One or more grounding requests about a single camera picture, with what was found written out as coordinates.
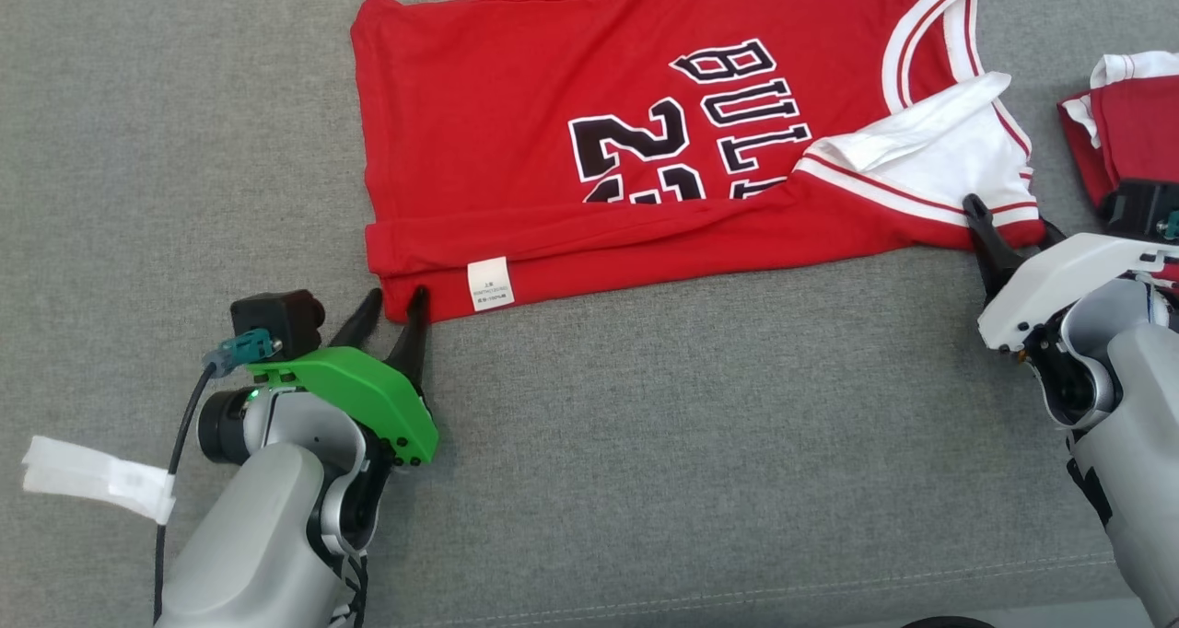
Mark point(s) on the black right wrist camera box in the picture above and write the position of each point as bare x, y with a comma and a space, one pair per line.
1138, 206

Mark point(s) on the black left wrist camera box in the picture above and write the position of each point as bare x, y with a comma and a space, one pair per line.
272, 319

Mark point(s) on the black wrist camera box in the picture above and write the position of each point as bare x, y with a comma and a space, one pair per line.
1138, 206
272, 319

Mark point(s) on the red shorts with white trim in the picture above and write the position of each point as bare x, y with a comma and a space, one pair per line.
1142, 122

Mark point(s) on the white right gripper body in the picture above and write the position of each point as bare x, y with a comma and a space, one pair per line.
1059, 283

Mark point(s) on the grey fabric sofa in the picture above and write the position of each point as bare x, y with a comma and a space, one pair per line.
691, 444

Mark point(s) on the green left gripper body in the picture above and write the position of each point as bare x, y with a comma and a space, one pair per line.
368, 393

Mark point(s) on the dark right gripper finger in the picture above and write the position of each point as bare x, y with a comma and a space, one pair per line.
995, 250
1052, 234

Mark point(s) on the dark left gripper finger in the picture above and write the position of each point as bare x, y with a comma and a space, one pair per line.
359, 324
413, 343

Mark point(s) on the red and white basketball jersey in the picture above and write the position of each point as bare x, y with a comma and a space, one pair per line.
516, 103

